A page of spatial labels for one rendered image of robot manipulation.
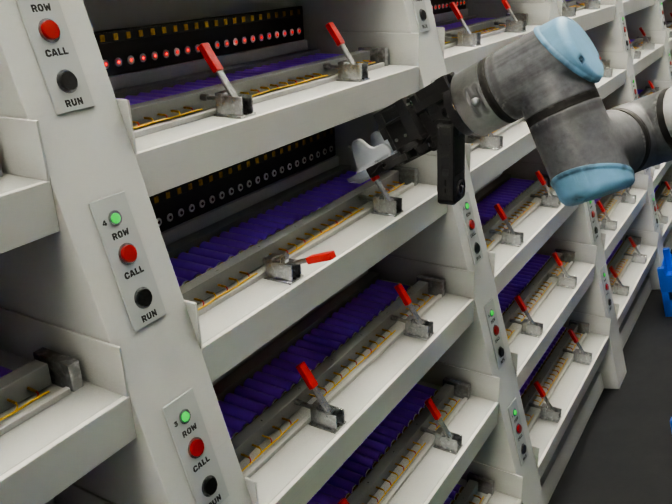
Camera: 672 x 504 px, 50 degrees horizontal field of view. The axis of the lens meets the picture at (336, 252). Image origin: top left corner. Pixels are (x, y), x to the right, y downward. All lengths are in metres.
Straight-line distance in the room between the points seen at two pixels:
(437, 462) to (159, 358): 0.61
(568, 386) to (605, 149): 0.96
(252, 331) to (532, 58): 0.45
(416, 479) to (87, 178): 0.71
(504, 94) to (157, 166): 0.43
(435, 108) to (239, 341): 0.42
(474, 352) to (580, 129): 0.54
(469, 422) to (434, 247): 0.30
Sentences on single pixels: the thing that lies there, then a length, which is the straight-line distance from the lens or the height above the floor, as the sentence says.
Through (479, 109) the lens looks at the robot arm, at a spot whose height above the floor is 0.89.
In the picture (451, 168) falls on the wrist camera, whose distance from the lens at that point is 0.98.
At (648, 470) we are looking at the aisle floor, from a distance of 1.76.
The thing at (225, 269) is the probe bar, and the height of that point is 0.80.
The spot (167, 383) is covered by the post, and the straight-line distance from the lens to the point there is 0.71.
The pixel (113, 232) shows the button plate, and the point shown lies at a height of 0.90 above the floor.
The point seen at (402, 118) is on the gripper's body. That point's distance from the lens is 0.99.
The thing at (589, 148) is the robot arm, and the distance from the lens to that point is 0.89.
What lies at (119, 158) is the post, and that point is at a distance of 0.69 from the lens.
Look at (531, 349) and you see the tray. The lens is 1.51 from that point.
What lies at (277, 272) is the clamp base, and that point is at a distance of 0.86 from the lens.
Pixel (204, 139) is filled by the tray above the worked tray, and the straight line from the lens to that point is 0.77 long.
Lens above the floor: 0.97
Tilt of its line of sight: 13 degrees down
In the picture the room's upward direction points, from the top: 16 degrees counter-clockwise
